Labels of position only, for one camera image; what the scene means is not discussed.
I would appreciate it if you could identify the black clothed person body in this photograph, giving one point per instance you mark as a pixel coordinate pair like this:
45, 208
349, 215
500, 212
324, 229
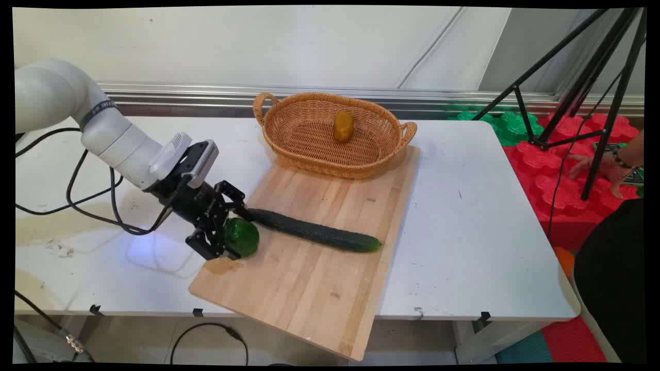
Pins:
613, 288

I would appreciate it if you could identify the black camera tripod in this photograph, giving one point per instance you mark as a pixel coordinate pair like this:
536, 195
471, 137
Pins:
593, 72

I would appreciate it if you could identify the woven wicker basket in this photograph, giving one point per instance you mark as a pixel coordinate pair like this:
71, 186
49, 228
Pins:
319, 149

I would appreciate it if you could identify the orange foam piece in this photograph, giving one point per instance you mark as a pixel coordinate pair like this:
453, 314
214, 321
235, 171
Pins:
566, 260

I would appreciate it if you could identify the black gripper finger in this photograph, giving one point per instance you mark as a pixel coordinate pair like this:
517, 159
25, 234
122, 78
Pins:
233, 198
209, 245

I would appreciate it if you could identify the wooden cutting board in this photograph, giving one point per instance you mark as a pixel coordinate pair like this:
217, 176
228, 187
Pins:
309, 288

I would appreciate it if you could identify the yellow-brown potato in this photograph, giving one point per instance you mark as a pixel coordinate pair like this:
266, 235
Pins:
343, 126

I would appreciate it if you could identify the person's bare forearm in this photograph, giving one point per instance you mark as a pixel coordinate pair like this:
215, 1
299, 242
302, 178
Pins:
633, 149

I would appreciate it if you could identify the red foam floor mat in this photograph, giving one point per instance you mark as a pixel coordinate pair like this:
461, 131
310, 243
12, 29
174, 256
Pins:
546, 175

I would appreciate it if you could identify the dark green cucumber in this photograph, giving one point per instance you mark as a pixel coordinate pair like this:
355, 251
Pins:
314, 232

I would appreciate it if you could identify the white table leg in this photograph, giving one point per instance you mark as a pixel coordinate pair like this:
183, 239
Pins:
490, 340

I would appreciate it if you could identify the teal foam floor mat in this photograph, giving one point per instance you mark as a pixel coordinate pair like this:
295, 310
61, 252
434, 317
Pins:
526, 350

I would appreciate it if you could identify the green foam floor mat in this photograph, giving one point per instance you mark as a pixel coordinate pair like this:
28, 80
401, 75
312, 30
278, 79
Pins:
510, 126

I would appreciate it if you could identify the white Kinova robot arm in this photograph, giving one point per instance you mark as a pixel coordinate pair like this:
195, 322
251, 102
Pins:
56, 93

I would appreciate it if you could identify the green bell pepper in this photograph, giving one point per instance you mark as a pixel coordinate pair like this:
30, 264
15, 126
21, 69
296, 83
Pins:
243, 237

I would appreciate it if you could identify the person's bare hand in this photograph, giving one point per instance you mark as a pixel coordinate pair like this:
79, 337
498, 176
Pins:
606, 167

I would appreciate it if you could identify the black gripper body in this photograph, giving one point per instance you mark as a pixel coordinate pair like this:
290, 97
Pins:
198, 203

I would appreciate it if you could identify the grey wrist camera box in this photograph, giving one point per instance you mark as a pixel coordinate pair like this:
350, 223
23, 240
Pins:
202, 161

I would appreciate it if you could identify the aluminium wall rail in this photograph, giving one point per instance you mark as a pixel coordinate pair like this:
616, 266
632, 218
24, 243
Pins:
216, 95

